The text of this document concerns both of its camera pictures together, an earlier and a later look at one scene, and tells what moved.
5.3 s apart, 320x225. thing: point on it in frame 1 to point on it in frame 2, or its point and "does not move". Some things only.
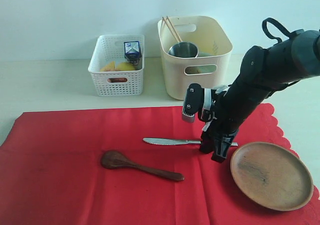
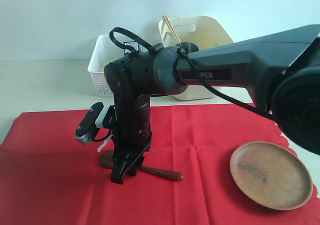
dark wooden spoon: x=115 y=159 does not move
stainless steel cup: x=184 y=49 does not move
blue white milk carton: x=132 y=52 does not move
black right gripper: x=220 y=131 to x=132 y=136
